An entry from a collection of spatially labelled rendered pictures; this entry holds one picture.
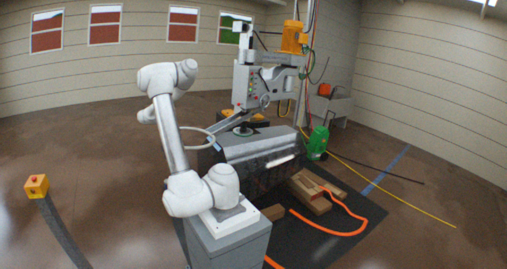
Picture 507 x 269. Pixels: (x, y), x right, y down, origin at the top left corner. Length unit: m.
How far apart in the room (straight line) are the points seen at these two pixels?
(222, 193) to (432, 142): 5.89
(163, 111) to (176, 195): 0.38
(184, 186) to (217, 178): 0.16
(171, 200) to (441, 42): 6.34
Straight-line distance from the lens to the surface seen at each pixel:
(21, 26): 8.62
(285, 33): 2.48
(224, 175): 0.97
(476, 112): 6.27
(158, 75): 1.01
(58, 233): 1.52
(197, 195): 0.95
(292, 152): 2.26
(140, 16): 7.76
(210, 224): 1.10
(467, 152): 6.41
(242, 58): 1.94
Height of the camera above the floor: 1.67
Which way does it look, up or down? 20 degrees down
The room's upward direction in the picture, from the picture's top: 6 degrees clockwise
